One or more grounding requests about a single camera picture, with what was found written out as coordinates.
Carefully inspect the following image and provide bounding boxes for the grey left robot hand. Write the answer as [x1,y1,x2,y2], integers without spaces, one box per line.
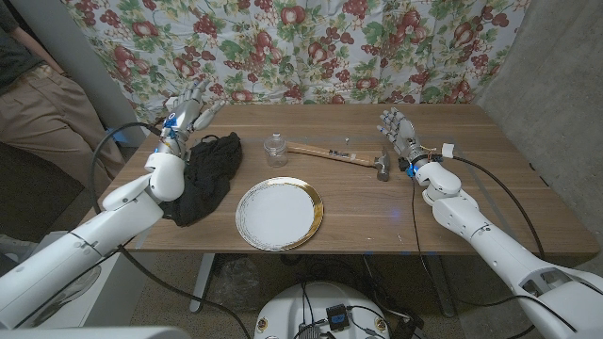
[155,78,227,159]

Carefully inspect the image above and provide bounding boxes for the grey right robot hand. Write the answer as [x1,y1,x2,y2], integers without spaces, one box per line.
[376,106,432,173]

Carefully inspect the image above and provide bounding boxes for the black shorts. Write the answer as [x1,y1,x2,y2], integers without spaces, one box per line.
[162,131,244,228]

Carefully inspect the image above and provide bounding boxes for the person's bare forearm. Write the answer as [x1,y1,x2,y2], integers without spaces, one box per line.
[9,25,65,76]

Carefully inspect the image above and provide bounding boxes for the clear glass cup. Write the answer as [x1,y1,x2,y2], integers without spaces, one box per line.
[263,133,289,169]

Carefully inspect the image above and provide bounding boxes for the white gold-rimmed paper plate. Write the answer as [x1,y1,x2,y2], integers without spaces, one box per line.
[235,176,325,252]

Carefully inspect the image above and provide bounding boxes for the floral fruit-print backdrop cloth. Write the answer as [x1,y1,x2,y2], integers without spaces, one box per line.
[60,0,531,133]

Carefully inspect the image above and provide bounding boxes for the person in khaki trousers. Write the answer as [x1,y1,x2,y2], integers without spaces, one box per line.
[0,0,126,197]

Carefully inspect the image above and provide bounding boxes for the grey table leg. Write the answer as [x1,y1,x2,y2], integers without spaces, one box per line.
[426,253,456,317]

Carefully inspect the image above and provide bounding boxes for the white table leg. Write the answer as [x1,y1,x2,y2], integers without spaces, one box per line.
[188,252,217,314]

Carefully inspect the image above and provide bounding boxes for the crumpled clear plastic bag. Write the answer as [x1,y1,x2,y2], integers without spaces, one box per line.
[206,256,265,315]

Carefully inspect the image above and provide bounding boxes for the black box with blue label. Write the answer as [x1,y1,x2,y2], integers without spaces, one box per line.
[326,304,350,331]

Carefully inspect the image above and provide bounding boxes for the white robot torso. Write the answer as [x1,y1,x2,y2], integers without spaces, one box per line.
[253,281,391,339]

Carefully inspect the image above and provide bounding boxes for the wooden-handled hammer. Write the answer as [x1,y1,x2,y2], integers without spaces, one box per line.
[285,140,392,183]

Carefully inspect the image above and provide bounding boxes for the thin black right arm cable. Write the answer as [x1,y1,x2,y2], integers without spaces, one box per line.
[409,176,579,335]

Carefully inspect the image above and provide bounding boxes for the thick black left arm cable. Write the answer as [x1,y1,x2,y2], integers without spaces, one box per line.
[89,121,253,339]

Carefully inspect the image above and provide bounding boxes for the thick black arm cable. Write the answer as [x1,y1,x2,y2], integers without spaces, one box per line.
[452,154,547,263]
[89,121,253,339]

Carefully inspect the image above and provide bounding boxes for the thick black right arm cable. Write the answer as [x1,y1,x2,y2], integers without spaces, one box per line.
[452,154,547,263]

